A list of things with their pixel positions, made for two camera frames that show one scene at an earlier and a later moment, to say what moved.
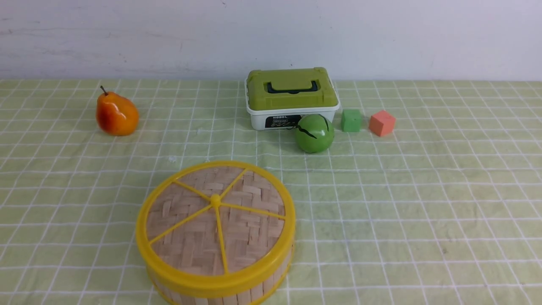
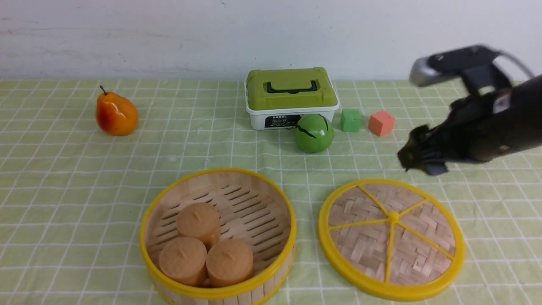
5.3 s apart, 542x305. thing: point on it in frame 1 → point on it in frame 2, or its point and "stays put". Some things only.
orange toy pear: (116, 115) stays put
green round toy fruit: (314, 133) stays put
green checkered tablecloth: (447, 210) stays put
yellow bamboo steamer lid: (215, 226) → (394, 239)
